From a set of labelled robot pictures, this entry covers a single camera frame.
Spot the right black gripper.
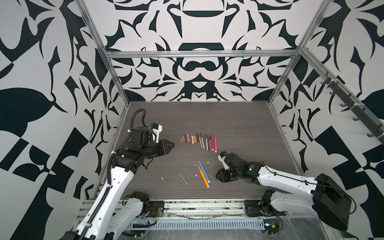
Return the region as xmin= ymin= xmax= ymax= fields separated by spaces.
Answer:
xmin=213 ymin=167 xmax=243 ymax=182

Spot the red pink marker pen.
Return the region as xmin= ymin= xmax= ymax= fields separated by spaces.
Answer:
xmin=214 ymin=136 xmax=218 ymax=153

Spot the purple marker pen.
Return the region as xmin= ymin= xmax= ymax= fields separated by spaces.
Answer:
xmin=211 ymin=134 xmax=215 ymax=151

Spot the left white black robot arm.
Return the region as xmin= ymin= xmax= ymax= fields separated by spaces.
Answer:
xmin=63 ymin=123 xmax=175 ymax=240

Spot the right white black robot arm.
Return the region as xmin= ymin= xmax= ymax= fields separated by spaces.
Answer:
xmin=216 ymin=152 xmax=356 ymax=231

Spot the blue marker pen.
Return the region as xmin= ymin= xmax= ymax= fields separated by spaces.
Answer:
xmin=198 ymin=161 xmax=211 ymax=183

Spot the orange marker pen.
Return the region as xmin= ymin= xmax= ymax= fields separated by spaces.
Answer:
xmin=198 ymin=166 xmax=210 ymax=188

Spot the small green circuit board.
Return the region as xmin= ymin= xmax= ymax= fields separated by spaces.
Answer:
xmin=263 ymin=218 xmax=284 ymax=235

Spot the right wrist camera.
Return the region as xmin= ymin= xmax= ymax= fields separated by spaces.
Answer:
xmin=218 ymin=152 xmax=230 ymax=170

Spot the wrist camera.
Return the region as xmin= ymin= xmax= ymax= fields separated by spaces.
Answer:
xmin=218 ymin=152 xmax=230 ymax=170
xmin=149 ymin=123 xmax=163 ymax=143

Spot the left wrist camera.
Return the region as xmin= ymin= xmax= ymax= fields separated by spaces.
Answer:
xmin=149 ymin=123 xmax=163 ymax=143

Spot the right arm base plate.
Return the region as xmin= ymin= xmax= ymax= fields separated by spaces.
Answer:
xmin=244 ymin=200 xmax=286 ymax=217

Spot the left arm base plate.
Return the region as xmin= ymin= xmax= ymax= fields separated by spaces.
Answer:
xmin=142 ymin=201 xmax=165 ymax=218

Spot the aluminium front rail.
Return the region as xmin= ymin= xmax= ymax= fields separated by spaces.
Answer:
xmin=77 ymin=196 xmax=331 ymax=220

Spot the white slotted cable duct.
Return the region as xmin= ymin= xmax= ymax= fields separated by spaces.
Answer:
xmin=126 ymin=219 xmax=265 ymax=231

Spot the black wall hook rack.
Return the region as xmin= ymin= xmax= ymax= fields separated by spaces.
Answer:
xmin=322 ymin=71 xmax=384 ymax=145

